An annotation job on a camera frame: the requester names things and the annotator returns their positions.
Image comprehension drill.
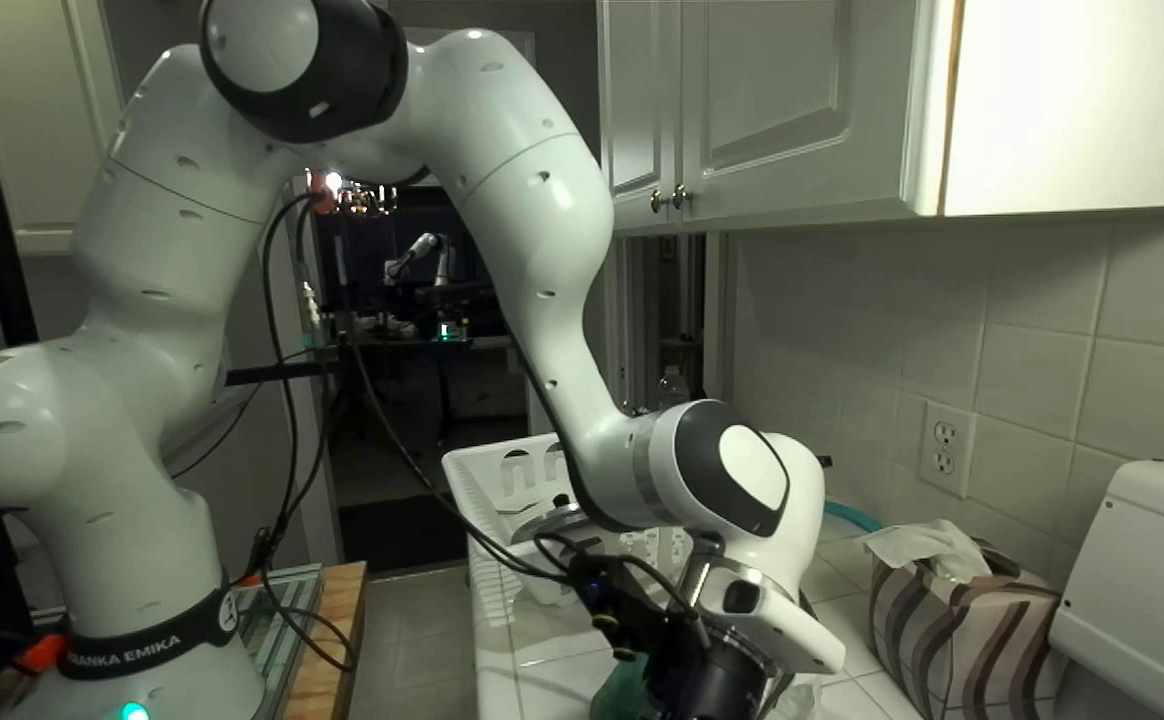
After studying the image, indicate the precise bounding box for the wooden board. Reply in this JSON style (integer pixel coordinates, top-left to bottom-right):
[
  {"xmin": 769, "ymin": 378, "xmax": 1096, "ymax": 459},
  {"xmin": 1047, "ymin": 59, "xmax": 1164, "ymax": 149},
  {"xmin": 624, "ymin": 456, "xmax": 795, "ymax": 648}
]
[{"xmin": 274, "ymin": 554, "xmax": 370, "ymax": 720}]

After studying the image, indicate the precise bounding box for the white panelled wall cabinet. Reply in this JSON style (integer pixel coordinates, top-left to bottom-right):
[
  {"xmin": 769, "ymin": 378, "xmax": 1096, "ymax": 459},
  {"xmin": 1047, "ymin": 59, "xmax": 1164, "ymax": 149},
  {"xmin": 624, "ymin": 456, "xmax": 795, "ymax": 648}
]
[{"xmin": 591, "ymin": 0, "xmax": 964, "ymax": 238}]

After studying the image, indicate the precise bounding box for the white plastic dish rack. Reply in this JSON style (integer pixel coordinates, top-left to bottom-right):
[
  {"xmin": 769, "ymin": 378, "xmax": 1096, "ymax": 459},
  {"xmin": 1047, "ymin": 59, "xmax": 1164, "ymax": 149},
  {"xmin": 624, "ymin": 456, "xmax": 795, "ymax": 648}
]
[{"xmin": 440, "ymin": 430, "xmax": 693, "ymax": 633}]

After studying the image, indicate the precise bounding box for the teal hose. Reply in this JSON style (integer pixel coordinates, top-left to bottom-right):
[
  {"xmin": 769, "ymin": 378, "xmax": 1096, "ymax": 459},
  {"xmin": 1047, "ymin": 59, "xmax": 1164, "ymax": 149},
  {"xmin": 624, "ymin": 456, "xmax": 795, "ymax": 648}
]
[{"xmin": 823, "ymin": 494, "xmax": 885, "ymax": 534}]

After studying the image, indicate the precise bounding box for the aluminium mounting plate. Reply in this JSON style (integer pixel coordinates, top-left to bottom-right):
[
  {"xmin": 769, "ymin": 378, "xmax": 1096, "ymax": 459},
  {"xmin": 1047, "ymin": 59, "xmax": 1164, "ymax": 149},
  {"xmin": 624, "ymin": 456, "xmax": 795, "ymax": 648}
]
[{"xmin": 234, "ymin": 563, "xmax": 330, "ymax": 697}]

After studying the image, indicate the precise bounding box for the white gas stove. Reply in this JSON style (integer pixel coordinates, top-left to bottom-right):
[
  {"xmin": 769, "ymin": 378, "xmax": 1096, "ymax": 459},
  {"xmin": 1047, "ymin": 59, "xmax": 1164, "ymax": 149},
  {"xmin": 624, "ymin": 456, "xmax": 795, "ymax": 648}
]
[{"xmin": 1047, "ymin": 456, "xmax": 1164, "ymax": 720}]

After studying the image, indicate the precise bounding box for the white paper towel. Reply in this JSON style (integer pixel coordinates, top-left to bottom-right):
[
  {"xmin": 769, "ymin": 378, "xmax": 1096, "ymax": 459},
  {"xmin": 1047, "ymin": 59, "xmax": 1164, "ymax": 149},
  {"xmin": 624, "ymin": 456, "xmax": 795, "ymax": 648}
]
[{"xmin": 861, "ymin": 516, "xmax": 996, "ymax": 592}]

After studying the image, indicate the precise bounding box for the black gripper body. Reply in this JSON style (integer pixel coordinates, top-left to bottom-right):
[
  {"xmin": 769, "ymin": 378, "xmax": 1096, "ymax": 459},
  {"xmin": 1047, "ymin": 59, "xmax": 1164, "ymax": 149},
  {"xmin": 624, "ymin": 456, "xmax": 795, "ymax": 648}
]
[{"xmin": 644, "ymin": 610, "xmax": 795, "ymax": 720}]

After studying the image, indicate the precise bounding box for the black horizontal bar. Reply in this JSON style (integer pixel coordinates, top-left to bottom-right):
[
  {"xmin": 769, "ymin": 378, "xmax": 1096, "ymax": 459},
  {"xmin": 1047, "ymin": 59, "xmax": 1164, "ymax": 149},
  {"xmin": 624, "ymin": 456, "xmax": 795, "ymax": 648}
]
[{"xmin": 219, "ymin": 355, "xmax": 342, "ymax": 391}]

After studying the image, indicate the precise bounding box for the orange clamp handle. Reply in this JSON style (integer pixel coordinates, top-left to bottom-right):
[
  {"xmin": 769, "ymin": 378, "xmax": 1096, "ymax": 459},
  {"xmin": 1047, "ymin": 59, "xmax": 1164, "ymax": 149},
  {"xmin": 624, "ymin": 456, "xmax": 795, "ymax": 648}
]
[{"xmin": 12, "ymin": 633, "xmax": 73, "ymax": 677}]

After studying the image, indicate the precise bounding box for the striped brown cloth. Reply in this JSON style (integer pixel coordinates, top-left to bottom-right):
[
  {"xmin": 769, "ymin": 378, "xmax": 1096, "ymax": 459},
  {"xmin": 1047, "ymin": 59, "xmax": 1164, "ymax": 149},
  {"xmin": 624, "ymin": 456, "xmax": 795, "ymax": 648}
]
[{"xmin": 868, "ymin": 554, "xmax": 1065, "ymax": 720}]

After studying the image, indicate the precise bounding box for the white wall outlet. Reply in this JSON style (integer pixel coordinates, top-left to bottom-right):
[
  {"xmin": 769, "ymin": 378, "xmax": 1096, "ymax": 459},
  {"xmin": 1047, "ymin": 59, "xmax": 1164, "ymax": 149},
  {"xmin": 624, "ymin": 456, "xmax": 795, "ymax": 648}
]
[{"xmin": 917, "ymin": 400, "xmax": 978, "ymax": 501}]

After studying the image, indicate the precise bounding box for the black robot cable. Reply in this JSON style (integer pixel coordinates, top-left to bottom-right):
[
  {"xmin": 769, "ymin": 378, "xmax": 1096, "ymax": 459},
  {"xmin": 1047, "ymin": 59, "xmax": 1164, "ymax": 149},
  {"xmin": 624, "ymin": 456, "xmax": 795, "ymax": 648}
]
[{"xmin": 234, "ymin": 182, "xmax": 573, "ymax": 677}]

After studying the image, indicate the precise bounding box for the white plain wall cabinet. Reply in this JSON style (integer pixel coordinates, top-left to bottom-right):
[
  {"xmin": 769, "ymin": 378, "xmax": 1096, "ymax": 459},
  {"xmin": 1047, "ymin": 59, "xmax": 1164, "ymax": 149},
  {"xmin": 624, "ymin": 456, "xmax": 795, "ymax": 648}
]
[{"xmin": 934, "ymin": 0, "xmax": 1164, "ymax": 221}]

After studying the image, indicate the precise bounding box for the white tall cabinet door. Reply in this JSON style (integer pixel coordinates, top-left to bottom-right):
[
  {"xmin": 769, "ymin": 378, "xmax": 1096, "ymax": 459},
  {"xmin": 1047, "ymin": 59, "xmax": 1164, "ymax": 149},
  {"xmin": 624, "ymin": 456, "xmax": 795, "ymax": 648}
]
[{"xmin": 0, "ymin": 0, "xmax": 122, "ymax": 255}]

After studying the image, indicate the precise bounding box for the lit chandelier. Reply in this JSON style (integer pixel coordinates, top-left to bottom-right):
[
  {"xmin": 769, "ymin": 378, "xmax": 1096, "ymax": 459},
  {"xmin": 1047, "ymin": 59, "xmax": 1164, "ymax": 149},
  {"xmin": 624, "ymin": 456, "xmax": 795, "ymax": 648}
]
[{"xmin": 299, "ymin": 167, "xmax": 405, "ymax": 222}]

